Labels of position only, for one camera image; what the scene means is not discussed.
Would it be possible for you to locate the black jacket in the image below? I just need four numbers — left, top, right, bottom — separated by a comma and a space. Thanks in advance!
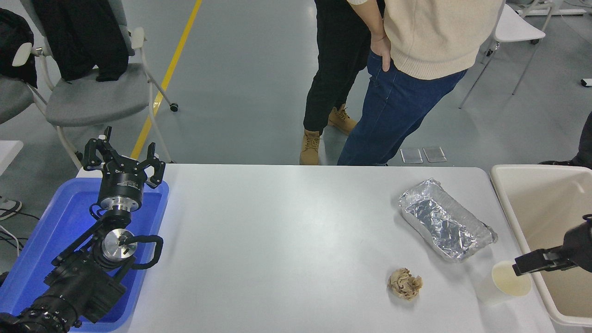
31, 0, 130, 83

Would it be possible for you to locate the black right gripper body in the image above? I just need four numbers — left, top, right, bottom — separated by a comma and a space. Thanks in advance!
561, 221, 592, 274

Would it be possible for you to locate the grey chair with armrests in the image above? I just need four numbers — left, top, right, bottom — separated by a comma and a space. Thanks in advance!
12, 0, 179, 169

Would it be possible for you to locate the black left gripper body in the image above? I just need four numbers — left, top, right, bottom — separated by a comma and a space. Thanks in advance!
97, 160, 145, 201

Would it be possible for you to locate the crumpled tan paper ball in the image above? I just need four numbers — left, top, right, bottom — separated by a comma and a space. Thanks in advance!
388, 268, 423, 301

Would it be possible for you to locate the large pale bin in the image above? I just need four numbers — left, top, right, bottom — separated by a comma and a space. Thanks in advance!
489, 164, 592, 328

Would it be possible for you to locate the person's hand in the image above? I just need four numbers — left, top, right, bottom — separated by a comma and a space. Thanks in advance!
370, 31, 393, 73

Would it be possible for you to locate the silver foil tray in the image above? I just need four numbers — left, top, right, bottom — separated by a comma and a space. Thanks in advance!
399, 178, 498, 263

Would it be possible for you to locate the white plastic chair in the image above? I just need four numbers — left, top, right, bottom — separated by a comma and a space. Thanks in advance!
459, 4, 546, 110

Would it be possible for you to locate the white paper cup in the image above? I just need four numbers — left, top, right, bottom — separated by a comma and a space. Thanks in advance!
475, 260, 532, 306

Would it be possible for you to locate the white table frame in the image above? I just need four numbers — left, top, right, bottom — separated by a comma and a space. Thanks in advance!
506, 0, 592, 17

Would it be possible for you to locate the blue plastic tray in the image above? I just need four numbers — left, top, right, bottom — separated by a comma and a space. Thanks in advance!
0, 177, 169, 333

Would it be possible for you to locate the white side table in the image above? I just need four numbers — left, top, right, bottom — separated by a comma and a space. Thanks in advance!
0, 140, 24, 176

